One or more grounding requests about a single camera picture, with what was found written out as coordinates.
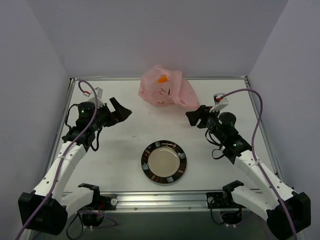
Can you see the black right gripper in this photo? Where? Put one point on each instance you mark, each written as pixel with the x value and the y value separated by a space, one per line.
pixel 202 118

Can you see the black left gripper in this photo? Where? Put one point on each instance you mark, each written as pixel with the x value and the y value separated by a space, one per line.
pixel 110 115

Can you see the pink plastic bag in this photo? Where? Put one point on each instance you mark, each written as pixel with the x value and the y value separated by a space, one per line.
pixel 176 91

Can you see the orange fake fruit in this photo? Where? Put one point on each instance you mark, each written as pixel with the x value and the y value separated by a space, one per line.
pixel 163 79

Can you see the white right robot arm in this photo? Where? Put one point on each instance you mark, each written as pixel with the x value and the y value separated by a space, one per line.
pixel 285 211

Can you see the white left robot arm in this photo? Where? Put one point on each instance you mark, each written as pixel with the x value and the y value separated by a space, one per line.
pixel 45 209

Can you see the dark rimmed ceramic plate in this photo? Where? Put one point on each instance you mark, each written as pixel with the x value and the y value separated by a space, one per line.
pixel 163 162

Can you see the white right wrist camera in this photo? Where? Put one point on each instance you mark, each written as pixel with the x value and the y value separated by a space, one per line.
pixel 220 102

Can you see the aluminium front rail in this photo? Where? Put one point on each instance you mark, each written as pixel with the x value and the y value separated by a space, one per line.
pixel 161 201

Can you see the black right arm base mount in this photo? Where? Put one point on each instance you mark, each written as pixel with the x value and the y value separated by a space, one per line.
pixel 223 211

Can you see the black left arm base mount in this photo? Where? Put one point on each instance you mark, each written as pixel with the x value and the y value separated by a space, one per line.
pixel 93 214

